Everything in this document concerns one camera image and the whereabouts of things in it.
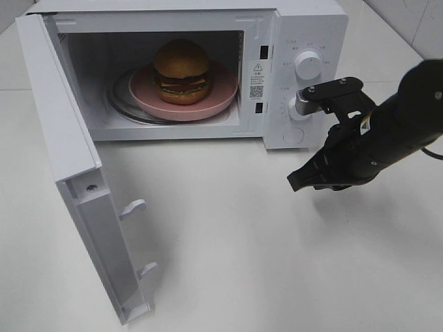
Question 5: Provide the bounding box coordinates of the white microwave oven body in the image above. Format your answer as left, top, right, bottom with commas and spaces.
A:
23, 1, 348, 149

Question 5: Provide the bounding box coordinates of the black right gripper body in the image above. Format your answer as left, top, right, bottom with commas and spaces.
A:
324, 115, 379, 184

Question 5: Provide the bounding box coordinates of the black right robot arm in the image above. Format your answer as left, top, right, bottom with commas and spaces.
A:
287, 59, 442, 192

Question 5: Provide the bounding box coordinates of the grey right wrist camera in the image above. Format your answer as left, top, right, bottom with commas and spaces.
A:
295, 77, 376, 119

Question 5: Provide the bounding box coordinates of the glass microwave turntable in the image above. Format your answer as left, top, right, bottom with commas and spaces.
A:
106, 64, 237, 124

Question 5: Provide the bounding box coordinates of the white microwave knob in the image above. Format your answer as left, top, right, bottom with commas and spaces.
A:
288, 97, 311, 121
294, 50, 323, 80

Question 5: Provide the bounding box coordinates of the white microwave door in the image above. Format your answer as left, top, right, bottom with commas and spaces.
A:
16, 14, 158, 324

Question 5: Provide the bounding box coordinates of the pink round plate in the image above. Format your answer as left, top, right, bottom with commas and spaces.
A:
129, 62, 237, 122

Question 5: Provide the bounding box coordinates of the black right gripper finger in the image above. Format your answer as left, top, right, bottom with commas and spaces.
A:
287, 148, 332, 192
313, 176, 367, 191

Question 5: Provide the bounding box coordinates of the burger with sesame-free bun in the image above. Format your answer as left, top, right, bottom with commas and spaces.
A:
153, 39, 212, 105

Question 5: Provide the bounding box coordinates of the round white door release button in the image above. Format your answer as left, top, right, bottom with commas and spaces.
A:
282, 128, 305, 147

